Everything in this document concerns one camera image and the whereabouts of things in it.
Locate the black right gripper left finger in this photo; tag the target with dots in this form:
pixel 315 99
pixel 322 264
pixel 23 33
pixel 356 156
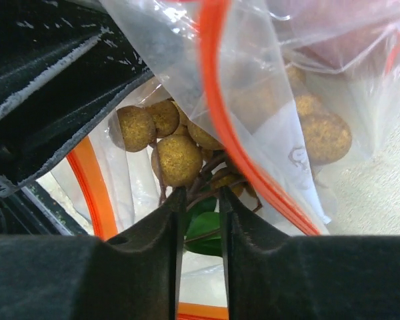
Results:
pixel 134 275

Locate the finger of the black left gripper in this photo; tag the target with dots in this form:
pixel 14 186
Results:
pixel 64 65

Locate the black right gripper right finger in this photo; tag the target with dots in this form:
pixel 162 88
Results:
pixel 270 275

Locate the fake brown grape bunch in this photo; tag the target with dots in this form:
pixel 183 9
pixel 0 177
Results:
pixel 185 155

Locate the clear zip bag brown food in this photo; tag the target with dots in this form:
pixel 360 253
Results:
pixel 349 52

